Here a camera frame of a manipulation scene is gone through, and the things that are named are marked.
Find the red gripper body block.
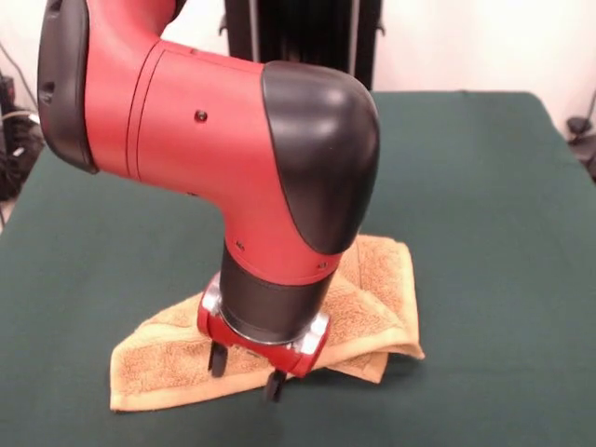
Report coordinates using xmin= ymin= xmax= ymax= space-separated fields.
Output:
xmin=196 ymin=273 xmax=332 ymax=379

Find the tan terry towel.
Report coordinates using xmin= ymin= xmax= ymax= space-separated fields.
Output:
xmin=109 ymin=235 xmax=427 ymax=414

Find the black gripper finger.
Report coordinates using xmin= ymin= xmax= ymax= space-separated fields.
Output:
xmin=264 ymin=369 xmax=287 ymax=404
xmin=207 ymin=341 xmax=231 ymax=376

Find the dark green table cloth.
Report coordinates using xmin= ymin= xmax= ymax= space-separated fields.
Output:
xmin=0 ymin=90 xmax=596 ymax=447

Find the black and white cable bundle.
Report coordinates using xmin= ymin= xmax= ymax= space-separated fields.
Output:
xmin=0 ymin=106 xmax=47 ymax=201

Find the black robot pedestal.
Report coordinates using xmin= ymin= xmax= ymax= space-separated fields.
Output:
xmin=218 ymin=0 xmax=387 ymax=93

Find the black floor plug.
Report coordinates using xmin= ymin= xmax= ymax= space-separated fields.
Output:
xmin=566 ymin=115 xmax=592 ymax=141

